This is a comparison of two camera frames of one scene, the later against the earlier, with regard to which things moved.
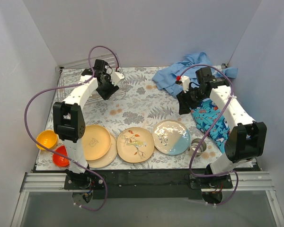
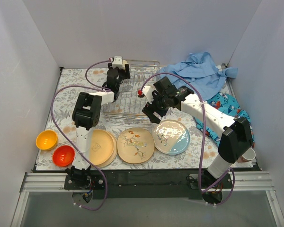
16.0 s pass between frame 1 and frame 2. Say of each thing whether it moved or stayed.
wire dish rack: moved
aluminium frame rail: stayed
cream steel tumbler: moved
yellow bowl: stayed
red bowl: stayed
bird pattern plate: stayed
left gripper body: moved
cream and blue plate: stayed
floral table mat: stayed
